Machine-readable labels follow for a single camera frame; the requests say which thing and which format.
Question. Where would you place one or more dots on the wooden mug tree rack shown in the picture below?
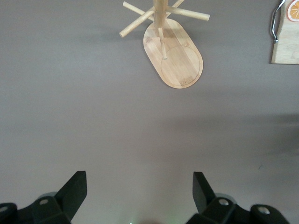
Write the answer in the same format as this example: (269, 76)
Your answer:
(177, 60)

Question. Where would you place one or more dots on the bamboo cutting board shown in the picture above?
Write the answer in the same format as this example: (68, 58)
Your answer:
(287, 46)

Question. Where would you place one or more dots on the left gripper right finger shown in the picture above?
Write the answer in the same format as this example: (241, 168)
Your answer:
(217, 210)

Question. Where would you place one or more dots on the orange slice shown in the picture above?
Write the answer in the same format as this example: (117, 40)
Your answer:
(294, 11)

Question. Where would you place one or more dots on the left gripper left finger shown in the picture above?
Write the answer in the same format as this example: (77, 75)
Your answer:
(58, 207)

